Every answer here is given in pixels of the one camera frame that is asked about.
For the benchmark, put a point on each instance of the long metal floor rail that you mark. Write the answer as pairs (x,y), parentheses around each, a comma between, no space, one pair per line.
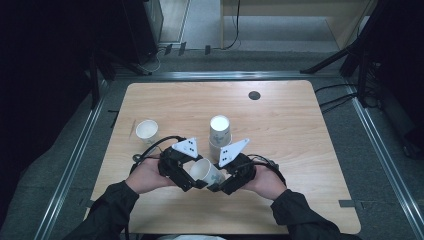
(383,150)
(71,166)
(226,75)

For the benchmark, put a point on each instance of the grey tape strip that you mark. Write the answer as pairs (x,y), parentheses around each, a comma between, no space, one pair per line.
(349,203)
(89,203)

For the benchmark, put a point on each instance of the dark round table grommet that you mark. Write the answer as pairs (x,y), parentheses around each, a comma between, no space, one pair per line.
(254,95)

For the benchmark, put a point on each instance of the black tripod stand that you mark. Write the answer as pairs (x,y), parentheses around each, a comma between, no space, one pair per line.
(353,50)

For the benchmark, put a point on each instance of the black metal stand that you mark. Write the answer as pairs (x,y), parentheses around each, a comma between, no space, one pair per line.
(95,80)

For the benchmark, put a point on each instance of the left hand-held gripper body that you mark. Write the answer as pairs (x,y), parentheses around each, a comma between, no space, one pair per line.
(171,166)

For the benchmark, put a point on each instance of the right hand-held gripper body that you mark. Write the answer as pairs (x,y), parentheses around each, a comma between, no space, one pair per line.
(243,170)

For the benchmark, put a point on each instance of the white disposable paper cup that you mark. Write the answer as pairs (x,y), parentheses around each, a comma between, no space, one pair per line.
(147,131)
(208,171)

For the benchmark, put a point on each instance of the black cabinet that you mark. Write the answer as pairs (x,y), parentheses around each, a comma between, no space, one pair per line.
(140,30)

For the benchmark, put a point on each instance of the light wooden furniture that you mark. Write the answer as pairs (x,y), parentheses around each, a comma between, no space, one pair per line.
(346,23)

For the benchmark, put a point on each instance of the person's right hand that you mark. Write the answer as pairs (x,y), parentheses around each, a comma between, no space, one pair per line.
(266,181)

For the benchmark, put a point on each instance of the person's left hand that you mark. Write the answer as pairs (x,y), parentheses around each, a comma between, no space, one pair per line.
(146,178)

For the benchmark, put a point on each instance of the stack of white paper cups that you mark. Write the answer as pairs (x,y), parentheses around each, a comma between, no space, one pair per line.
(220,133)

